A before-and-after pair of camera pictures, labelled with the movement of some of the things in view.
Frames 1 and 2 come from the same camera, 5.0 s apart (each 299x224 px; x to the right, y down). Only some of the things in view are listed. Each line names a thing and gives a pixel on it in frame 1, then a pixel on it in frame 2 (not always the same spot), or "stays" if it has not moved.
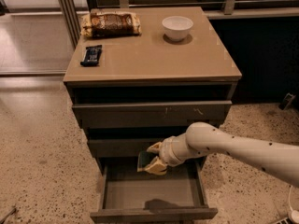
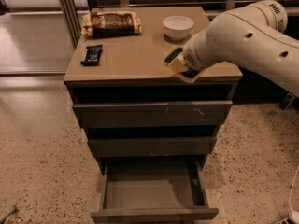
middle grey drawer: (121, 147) stays
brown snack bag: (99, 22) stays
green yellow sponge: (145, 160) → (176, 61)
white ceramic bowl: (177, 27) stays
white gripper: (166, 153) → (195, 56)
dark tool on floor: (10, 213) stays
